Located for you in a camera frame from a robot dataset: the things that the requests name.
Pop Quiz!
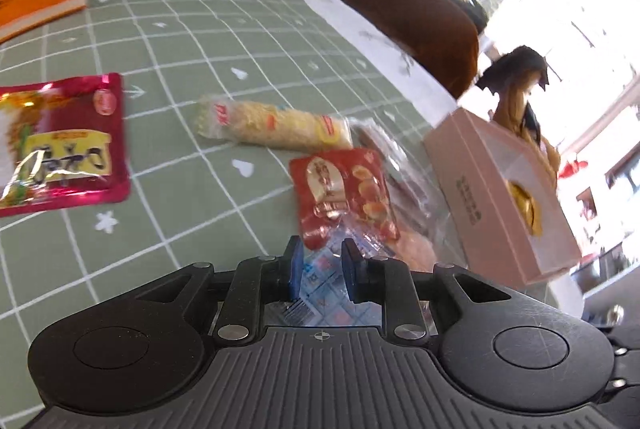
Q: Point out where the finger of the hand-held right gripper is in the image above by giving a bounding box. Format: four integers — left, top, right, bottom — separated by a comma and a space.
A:
582, 304, 640, 407

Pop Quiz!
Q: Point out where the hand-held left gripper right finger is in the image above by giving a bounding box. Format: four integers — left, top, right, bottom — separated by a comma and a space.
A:
341, 239, 511, 342

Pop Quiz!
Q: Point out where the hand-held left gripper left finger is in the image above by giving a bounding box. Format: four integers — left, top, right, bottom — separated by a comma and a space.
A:
135, 235, 306, 342

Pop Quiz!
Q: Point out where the clear printed snack packet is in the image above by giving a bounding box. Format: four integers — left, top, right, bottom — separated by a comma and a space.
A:
265, 239, 436, 330

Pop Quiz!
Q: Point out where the red snack packet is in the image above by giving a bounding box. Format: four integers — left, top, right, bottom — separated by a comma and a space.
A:
289, 148, 403, 252

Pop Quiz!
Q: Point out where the yellow cracker packet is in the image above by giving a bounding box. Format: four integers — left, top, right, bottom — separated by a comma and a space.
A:
195, 96, 353, 152

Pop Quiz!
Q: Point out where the pink box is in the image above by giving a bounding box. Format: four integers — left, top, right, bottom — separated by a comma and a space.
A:
424, 108, 583, 286

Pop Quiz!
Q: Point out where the yellow snack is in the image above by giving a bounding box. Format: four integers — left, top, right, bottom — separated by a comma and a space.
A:
507, 181, 543, 237

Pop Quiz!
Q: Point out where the clear packet brown snack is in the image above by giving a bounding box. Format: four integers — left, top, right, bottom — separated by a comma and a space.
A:
350, 119, 453, 275

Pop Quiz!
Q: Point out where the green checkered tablecloth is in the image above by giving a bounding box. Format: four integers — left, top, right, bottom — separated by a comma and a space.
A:
0, 0, 441, 429

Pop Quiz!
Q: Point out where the magenta snack packet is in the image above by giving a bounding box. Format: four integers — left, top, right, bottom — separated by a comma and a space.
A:
0, 73, 132, 217

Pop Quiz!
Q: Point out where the white leaf-print tablecloth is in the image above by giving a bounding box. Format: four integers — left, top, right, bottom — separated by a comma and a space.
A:
289, 0, 466, 130

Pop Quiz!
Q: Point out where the brown coat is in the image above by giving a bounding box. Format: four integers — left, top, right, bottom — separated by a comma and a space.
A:
346, 0, 481, 100

